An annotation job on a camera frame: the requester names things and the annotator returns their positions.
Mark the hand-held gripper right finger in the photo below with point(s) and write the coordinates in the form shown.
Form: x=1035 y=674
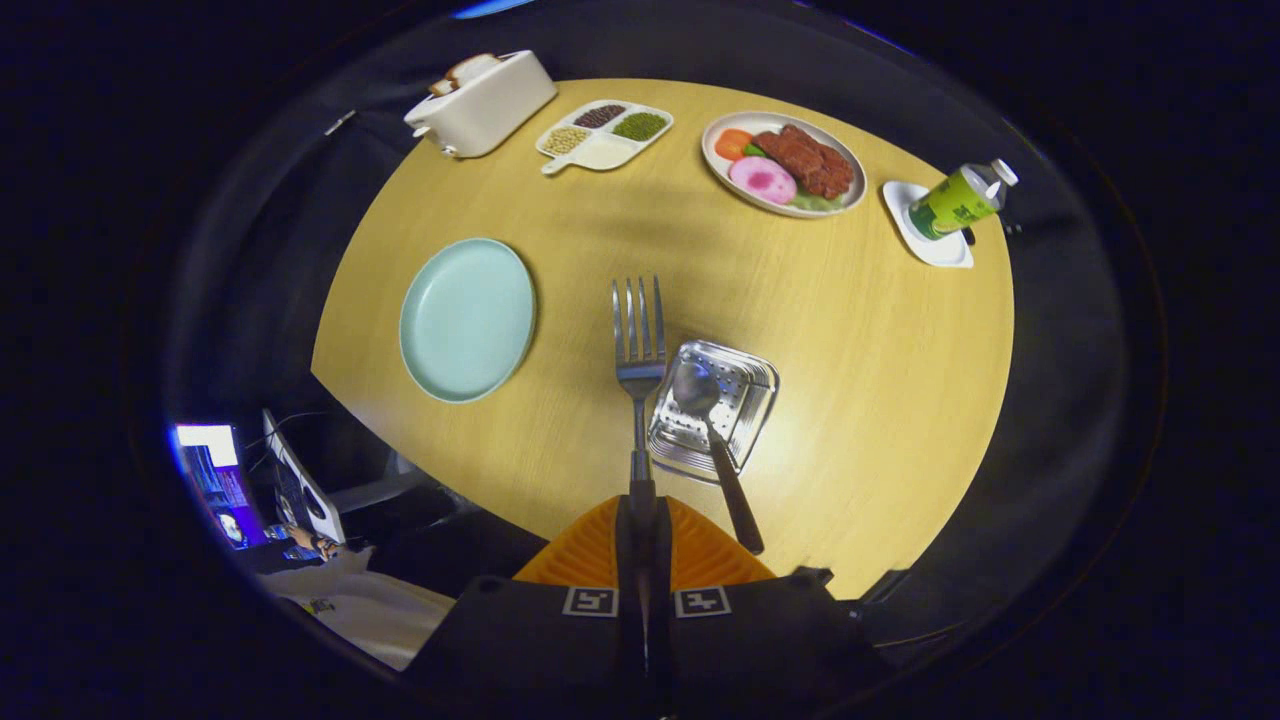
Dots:
x=660 y=620

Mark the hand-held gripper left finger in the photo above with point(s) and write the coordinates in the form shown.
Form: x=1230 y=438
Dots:
x=630 y=620

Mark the metal perforated basket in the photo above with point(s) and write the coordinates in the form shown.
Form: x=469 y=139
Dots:
x=745 y=385

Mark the person's white shirt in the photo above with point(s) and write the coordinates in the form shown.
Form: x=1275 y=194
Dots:
x=380 y=615

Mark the teal round plate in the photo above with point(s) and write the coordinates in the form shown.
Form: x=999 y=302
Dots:
x=465 y=320

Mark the open laptop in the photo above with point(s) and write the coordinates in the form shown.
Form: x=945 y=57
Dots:
x=300 y=490

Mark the computer monitor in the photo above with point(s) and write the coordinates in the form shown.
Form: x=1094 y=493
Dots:
x=215 y=480

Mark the green lettuce leaf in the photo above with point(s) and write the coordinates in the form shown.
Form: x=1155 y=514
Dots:
x=815 y=203

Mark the pink ham slice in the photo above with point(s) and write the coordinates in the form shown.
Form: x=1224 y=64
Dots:
x=762 y=180

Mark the white oval food plate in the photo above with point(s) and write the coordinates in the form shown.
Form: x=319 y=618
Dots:
x=720 y=172

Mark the white square coaster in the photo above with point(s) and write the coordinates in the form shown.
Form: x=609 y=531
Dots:
x=940 y=252

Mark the white divided dish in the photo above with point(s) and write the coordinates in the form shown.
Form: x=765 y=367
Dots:
x=605 y=152

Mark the orange carrot piece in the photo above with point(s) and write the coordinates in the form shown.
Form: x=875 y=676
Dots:
x=730 y=143

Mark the brown steak piece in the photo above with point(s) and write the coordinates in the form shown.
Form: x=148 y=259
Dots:
x=805 y=160

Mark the pile of yellow beans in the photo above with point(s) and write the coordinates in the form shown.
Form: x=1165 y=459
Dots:
x=565 y=140

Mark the pile of green beans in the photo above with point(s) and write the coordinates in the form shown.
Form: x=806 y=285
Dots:
x=640 y=126

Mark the pile of dark red beans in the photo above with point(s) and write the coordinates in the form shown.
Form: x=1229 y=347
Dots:
x=600 y=116

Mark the green label water bottle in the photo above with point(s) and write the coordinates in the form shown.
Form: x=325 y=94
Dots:
x=955 y=200

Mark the white toaster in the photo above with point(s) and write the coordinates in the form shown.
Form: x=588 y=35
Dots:
x=490 y=105

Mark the toast bread slice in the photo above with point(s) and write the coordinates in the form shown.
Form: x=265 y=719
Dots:
x=468 y=70

